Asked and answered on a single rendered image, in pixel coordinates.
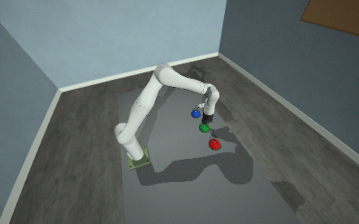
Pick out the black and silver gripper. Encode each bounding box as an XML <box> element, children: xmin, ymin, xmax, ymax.
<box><xmin>198</xmin><ymin>103</ymin><xmax>214</xmax><ymax>125</ymax></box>

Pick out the green dome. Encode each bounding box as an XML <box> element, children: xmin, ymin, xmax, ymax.
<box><xmin>199</xmin><ymin>123</ymin><xmax>209</xmax><ymax>132</ymax></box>

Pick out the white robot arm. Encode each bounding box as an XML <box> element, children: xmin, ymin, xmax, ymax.
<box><xmin>115</xmin><ymin>63</ymin><xmax>219</xmax><ymax>161</ymax></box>

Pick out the blue bell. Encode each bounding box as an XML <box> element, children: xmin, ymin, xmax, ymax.
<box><xmin>191</xmin><ymin>110</ymin><xmax>200</xmax><ymax>118</ymax></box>

